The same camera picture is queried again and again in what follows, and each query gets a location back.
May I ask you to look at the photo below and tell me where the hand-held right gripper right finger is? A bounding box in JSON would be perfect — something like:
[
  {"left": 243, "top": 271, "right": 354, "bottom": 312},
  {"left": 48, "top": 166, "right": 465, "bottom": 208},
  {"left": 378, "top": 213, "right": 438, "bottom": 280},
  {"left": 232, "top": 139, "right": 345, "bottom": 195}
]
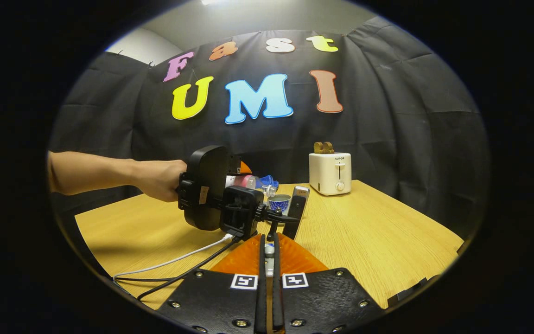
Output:
[{"left": 273, "top": 232, "right": 383, "bottom": 334}]

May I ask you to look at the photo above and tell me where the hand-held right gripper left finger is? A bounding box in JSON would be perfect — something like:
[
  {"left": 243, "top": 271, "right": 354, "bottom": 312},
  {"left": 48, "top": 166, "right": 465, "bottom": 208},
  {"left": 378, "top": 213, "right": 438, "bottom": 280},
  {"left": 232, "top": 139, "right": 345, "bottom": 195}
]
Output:
[{"left": 156, "top": 233, "right": 267, "bottom": 334}]

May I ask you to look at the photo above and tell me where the clear plastic water bottle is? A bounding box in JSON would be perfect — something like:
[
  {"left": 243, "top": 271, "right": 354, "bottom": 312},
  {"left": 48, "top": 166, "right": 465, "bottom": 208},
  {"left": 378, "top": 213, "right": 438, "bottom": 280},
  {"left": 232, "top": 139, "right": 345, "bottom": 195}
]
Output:
[{"left": 225, "top": 174, "right": 277, "bottom": 198}]

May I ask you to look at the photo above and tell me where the white blue-patterned teacup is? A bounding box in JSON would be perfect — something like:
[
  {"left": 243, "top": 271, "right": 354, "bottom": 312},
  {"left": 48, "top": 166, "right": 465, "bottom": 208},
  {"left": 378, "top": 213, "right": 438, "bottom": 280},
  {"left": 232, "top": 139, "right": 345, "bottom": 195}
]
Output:
[{"left": 267, "top": 194, "right": 292, "bottom": 214}]

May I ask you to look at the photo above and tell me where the folded blue towel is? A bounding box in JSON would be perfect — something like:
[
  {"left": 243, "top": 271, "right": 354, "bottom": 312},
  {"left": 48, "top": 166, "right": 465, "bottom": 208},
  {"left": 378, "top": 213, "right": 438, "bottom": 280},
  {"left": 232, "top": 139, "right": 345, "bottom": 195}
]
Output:
[{"left": 259, "top": 174, "right": 280, "bottom": 192}]

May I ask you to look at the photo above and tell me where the white toaster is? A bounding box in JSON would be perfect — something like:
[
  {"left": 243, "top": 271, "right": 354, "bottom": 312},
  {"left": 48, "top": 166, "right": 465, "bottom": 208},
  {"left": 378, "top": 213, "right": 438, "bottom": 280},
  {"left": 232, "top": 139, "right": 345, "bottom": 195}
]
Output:
[{"left": 309, "top": 152, "right": 352, "bottom": 196}]

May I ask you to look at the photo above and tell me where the black backdrop cloth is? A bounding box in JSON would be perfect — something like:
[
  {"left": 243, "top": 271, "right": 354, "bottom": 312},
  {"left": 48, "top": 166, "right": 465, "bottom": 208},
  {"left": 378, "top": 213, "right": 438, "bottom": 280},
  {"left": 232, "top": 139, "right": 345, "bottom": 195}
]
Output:
[{"left": 47, "top": 16, "right": 490, "bottom": 237}]

